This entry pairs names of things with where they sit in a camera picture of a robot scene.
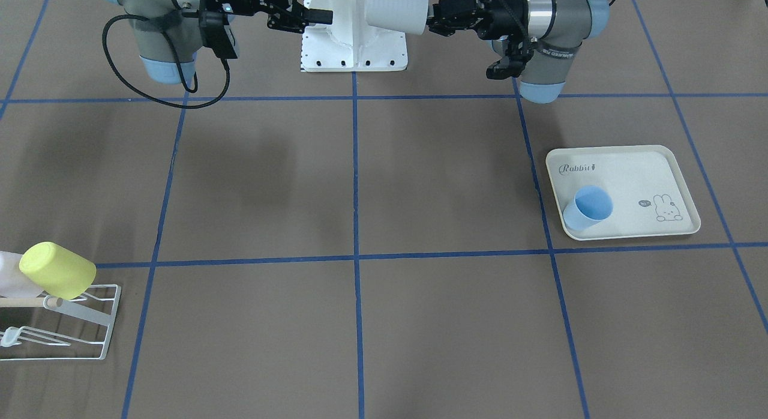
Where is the black camera cable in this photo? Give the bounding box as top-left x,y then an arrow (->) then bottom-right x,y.
102,14 -> 232,110

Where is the yellow plastic cup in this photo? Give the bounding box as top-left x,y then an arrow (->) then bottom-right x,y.
19,241 -> 98,300

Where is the white wire cup rack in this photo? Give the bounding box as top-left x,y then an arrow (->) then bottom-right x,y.
2,284 -> 122,362

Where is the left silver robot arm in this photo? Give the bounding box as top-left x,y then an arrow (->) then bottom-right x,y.
426,0 -> 614,104

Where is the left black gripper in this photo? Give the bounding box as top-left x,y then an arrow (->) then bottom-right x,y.
427,0 -> 529,41

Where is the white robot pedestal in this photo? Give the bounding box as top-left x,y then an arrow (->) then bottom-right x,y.
300,0 -> 409,73

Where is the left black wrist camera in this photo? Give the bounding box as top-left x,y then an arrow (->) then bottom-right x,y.
485,36 -> 537,80

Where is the pink plastic cup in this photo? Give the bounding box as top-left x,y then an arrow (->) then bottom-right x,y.
1,250 -> 44,298

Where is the grey plastic cup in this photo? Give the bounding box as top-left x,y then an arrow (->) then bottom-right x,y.
364,0 -> 430,34

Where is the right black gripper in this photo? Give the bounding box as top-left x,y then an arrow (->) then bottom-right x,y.
204,0 -> 334,34

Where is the blue plastic cup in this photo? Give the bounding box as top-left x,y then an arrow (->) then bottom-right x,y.
563,185 -> 614,231

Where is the cream plastic tray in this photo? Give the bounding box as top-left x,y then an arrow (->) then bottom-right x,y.
545,145 -> 701,241

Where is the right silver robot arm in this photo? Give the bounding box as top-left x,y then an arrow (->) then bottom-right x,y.
105,0 -> 334,85

